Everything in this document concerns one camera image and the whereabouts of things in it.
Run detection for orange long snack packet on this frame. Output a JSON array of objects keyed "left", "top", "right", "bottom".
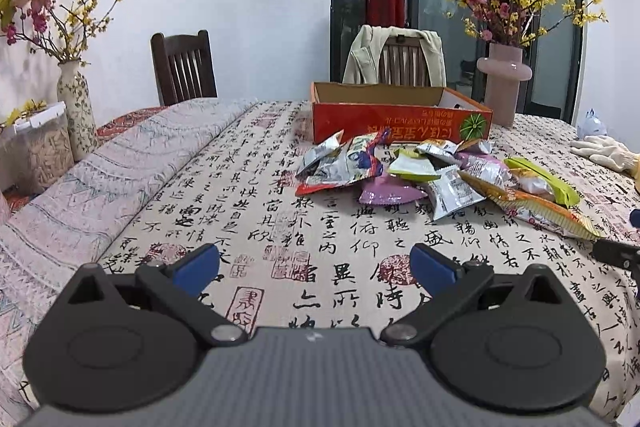
[{"left": 460, "top": 171, "right": 604, "bottom": 242}]

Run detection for white gloves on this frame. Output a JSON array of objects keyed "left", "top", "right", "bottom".
[{"left": 570, "top": 135, "right": 639, "bottom": 176}]

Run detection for purple snack packet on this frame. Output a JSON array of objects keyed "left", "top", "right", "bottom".
[{"left": 359, "top": 174, "right": 427, "bottom": 206}]

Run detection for calligraphy print tablecloth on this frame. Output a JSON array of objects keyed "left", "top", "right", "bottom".
[{"left": 101, "top": 100, "right": 639, "bottom": 425}]

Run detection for green snack packet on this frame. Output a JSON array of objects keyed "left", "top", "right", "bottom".
[{"left": 503, "top": 157, "right": 580, "bottom": 208}]

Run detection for pink patterned blanket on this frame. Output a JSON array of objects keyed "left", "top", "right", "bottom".
[{"left": 1, "top": 98, "right": 253, "bottom": 426}]

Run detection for red silver snack packet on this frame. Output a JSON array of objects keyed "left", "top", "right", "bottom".
[{"left": 295, "top": 129, "right": 390, "bottom": 197}]

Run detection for orange cardboard box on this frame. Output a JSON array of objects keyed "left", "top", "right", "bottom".
[{"left": 310, "top": 82, "right": 494, "bottom": 143}]

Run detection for white clear storage box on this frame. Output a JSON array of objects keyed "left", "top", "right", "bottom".
[{"left": 1, "top": 100, "right": 75, "bottom": 194}]

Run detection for dark wooden chair left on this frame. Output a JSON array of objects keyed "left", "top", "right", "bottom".
[{"left": 151, "top": 29, "right": 217, "bottom": 106}]

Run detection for floral ceramic vase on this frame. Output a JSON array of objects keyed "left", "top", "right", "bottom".
[{"left": 56, "top": 61, "right": 98, "bottom": 162}]

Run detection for pink vase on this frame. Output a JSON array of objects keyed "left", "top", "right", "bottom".
[{"left": 476, "top": 43, "right": 533, "bottom": 128}]

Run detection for wooden chair with jacket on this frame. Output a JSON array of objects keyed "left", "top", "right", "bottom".
[{"left": 378, "top": 36, "right": 431, "bottom": 87}]

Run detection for beige jacket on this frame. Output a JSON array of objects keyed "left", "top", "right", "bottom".
[{"left": 342, "top": 25, "right": 447, "bottom": 88}]

